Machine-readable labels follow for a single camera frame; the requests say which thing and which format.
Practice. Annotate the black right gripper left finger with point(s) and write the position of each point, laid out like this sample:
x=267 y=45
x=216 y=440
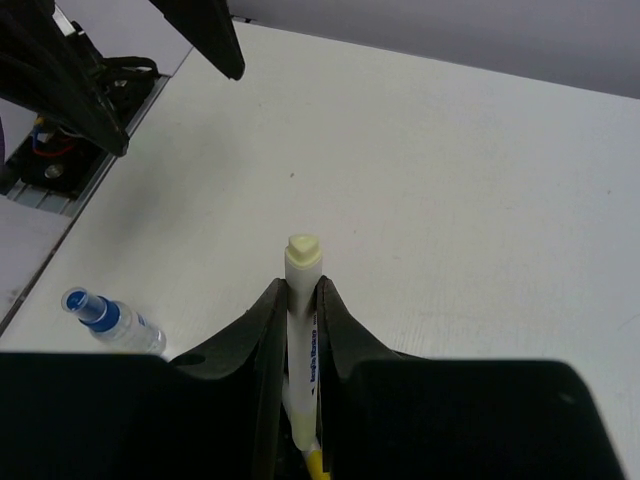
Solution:
x=234 y=407

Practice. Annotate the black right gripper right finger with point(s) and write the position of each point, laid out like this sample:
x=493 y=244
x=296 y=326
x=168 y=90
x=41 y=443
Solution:
x=344 y=344

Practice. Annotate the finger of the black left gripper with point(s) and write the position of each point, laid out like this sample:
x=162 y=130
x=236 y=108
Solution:
x=207 y=25

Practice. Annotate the pale yellow capped white marker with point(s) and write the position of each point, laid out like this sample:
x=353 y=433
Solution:
x=303 y=270

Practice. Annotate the small blue capped bottle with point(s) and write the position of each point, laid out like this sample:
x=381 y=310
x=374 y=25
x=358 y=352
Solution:
x=114 y=323

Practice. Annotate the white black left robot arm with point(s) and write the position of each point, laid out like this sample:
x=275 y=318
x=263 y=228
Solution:
x=43 y=71

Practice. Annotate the orange capped white marker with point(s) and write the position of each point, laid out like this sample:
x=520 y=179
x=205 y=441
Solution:
x=313 y=459

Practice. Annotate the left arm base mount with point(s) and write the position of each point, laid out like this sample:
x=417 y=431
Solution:
x=60 y=168

